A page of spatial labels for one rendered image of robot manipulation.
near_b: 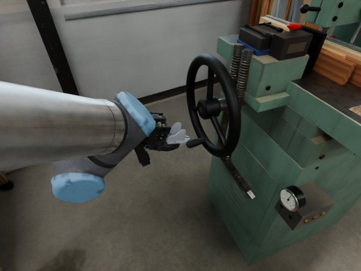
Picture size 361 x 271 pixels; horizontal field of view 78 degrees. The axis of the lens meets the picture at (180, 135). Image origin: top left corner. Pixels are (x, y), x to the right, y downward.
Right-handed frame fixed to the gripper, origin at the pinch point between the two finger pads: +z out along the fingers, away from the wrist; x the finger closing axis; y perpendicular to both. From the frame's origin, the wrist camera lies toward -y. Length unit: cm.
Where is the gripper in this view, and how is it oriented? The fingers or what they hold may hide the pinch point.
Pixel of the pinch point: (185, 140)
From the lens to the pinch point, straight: 69.4
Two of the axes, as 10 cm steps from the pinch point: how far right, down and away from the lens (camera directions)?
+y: 3.2, -7.8, -5.3
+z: 8.7, 0.2, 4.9
